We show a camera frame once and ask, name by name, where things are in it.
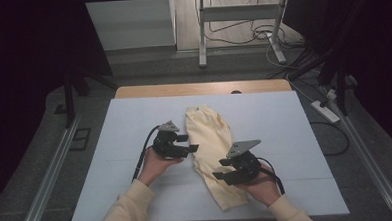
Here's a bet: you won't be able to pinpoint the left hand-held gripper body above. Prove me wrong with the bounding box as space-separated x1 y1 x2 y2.
149 119 191 160

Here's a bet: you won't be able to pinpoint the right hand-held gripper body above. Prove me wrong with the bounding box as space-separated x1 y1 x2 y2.
224 138 272 186

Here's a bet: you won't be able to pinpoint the cream yellow baby pants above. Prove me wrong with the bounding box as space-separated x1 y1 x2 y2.
183 102 251 214

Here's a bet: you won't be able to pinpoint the person's left hand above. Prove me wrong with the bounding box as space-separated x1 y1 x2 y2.
136 145 186 188

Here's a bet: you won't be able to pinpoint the person's right hand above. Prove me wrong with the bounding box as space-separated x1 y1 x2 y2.
234 163 283 210

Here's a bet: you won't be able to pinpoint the white table mat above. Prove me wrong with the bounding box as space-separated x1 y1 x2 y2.
65 88 351 221

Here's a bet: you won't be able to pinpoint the wooden table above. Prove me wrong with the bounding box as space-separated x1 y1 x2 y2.
114 78 293 100

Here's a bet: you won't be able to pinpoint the white power strip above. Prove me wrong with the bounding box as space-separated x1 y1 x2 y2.
310 98 342 125

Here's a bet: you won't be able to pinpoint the black stand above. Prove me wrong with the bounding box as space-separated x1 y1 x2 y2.
61 68 121 129
284 45 353 119

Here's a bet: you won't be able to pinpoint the white panel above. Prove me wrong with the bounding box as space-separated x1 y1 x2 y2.
85 0 178 52

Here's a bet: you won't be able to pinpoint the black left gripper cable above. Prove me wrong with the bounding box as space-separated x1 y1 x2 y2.
129 124 164 183

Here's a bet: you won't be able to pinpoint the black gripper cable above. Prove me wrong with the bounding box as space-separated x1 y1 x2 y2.
129 124 164 183
256 155 287 198

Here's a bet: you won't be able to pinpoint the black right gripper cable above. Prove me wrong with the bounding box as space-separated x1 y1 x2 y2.
256 155 287 198

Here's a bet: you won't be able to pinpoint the black floor cable loop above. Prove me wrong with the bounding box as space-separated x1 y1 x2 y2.
309 119 351 159

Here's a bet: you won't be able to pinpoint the aluminium rail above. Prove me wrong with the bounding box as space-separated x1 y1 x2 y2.
327 91 392 221
11 114 87 221

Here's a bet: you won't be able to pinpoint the tangled floor cables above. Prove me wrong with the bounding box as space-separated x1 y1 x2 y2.
202 16 304 53

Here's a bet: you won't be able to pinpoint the white metal stand frame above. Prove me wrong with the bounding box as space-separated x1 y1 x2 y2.
195 0 294 70

